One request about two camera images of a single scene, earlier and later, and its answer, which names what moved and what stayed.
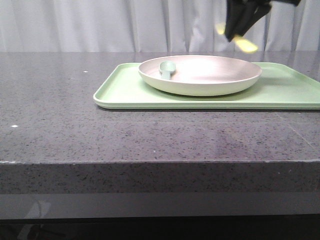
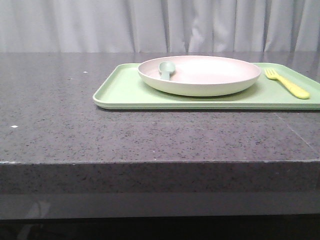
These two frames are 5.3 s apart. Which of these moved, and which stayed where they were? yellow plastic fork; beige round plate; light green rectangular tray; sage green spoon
Moved: yellow plastic fork
Stayed: beige round plate; light green rectangular tray; sage green spoon
